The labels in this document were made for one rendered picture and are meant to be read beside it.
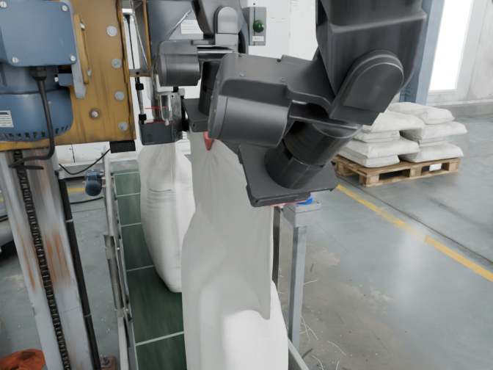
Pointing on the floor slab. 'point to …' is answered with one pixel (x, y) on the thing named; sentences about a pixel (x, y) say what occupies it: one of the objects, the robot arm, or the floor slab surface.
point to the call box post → (296, 284)
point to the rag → (23, 360)
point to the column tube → (50, 217)
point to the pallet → (368, 175)
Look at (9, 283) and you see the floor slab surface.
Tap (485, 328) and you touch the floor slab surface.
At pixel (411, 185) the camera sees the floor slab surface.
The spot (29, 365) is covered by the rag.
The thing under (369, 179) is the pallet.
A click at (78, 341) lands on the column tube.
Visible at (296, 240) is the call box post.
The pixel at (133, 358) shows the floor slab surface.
